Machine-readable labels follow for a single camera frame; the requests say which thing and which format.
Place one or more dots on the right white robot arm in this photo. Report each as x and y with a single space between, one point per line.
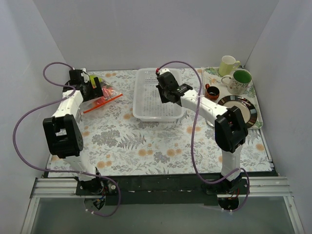
229 125

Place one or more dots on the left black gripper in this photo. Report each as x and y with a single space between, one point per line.
93 88

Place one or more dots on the floral table mat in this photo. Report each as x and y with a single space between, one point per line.
119 144

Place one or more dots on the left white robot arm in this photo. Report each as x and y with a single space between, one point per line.
62 129

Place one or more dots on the pale yellow mug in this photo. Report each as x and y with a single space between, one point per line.
227 65

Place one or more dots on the white plastic basket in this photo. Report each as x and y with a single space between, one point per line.
147 105

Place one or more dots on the floral serving tray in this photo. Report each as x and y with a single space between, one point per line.
211 76

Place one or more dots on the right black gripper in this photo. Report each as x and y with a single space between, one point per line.
163 91

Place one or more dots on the clear zip top bag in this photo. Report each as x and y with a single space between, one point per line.
109 93

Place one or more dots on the small brown cup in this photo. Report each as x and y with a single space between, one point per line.
211 92

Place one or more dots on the green floral mug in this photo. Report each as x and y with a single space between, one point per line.
238 82

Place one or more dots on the striped rim plate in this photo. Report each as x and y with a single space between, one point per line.
241 112

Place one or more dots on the aluminium frame rail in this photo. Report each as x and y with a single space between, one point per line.
165 204

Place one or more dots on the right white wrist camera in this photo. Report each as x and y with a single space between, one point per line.
162 71

